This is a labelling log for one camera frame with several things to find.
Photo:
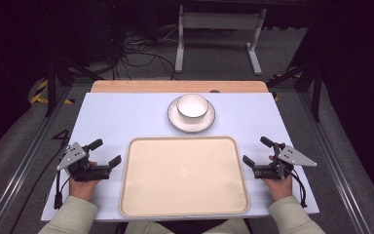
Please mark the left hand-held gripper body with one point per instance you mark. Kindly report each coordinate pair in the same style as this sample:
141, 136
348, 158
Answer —
74, 156

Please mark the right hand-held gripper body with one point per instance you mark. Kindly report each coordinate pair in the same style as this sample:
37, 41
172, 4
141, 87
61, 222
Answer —
292, 157

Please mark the person's right hand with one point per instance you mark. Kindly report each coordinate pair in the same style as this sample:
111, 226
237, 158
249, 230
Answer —
280, 188

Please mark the person's left hand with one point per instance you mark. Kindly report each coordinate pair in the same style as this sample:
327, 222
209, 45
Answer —
82, 188

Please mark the white table board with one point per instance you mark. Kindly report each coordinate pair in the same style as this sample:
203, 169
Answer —
126, 113

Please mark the yellow black hazard tape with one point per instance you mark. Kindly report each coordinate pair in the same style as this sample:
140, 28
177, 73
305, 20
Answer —
39, 94
276, 97

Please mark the black tripod stand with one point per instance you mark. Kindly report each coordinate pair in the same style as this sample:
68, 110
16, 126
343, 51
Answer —
51, 87
316, 94

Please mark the beige rectangular tray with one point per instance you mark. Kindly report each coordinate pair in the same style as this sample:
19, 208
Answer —
183, 182

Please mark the white plate dark rim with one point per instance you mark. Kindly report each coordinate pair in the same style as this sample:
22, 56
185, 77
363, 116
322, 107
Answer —
178, 123

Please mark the wooden table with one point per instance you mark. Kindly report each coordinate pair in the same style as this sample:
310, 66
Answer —
142, 86

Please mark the white bowl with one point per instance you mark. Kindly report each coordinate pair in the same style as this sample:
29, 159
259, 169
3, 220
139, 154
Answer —
192, 107

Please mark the white metal stand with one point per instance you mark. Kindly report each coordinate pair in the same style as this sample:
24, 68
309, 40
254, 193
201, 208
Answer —
220, 20

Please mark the aluminium floor rail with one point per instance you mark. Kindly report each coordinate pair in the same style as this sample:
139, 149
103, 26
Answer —
331, 152
22, 169

